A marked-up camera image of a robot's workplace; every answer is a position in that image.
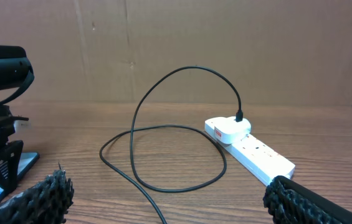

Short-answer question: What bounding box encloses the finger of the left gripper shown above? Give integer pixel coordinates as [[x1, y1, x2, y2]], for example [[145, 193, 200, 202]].
[[0, 140, 24, 193]]

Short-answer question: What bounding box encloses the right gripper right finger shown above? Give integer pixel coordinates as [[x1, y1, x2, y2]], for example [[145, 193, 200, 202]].
[[263, 175, 352, 224]]

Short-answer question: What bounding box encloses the white charger plug adapter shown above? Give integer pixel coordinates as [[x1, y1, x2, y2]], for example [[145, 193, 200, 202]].
[[213, 116, 252, 144]]

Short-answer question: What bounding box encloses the white power strip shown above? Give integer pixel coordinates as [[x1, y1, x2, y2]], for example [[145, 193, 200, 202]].
[[205, 117, 295, 186]]

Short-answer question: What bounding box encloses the black USB charging cable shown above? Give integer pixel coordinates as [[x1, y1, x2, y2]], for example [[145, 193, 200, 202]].
[[98, 65, 244, 224]]

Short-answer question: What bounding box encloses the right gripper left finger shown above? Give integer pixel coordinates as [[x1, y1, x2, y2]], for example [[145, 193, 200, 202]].
[[0, 167, 74, 224]]

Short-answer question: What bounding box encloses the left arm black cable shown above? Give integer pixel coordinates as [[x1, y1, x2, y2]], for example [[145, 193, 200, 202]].
[[0, 70, 36, 106]]

